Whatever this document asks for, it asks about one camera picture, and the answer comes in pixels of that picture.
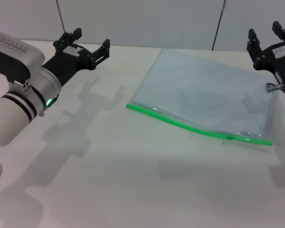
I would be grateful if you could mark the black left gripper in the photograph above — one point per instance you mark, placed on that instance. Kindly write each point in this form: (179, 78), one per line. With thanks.
(69, 61)

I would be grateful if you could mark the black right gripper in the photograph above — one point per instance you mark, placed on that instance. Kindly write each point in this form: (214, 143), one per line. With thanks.
(283, 64)

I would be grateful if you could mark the green zipper slider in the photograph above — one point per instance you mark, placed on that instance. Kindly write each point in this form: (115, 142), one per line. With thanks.
(229, 138)

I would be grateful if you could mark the clear green-zip document bag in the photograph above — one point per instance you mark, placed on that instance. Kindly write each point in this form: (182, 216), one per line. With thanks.
(192, 83)

